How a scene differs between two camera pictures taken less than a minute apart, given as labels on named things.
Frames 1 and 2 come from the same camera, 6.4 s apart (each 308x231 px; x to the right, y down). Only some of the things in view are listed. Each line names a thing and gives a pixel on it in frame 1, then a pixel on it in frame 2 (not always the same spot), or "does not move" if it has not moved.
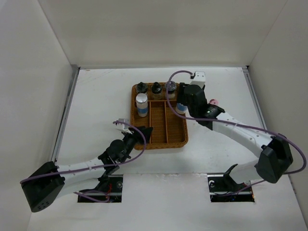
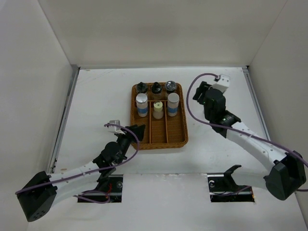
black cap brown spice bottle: (156, 91) does not move
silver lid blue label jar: (142, 103) does not move
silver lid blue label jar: (183, 109) → (173, 101)
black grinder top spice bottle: (172, 87) does not move
